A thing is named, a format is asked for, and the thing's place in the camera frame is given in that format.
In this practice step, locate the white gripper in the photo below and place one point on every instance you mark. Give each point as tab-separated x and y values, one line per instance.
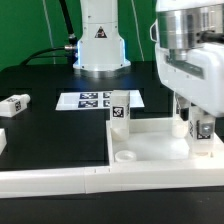
199	79

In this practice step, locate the white square tabletop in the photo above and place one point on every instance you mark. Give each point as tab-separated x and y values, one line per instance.
152	140

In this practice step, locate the white obstacle front wall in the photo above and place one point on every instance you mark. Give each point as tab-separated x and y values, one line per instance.
52	182

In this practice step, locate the white obstacle wall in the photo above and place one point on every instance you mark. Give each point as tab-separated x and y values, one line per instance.
3	141
52	182

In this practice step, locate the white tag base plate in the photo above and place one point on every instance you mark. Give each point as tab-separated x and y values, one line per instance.
83	101

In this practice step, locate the white obstacle left wall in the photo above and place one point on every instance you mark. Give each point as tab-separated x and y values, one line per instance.
3	141

